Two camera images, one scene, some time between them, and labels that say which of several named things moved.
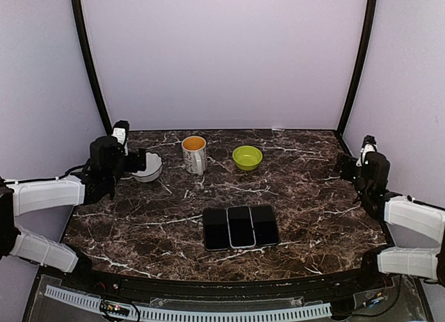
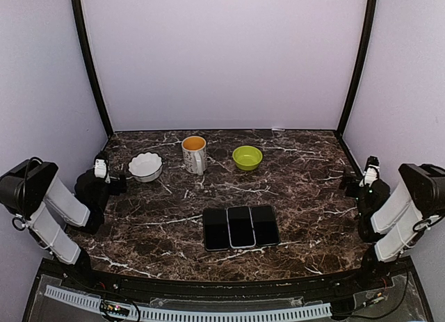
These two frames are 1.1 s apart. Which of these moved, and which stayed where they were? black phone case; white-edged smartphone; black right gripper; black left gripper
Moved: black left gripper; black right gripper
Stayed: black phone case; white-edged smartphone
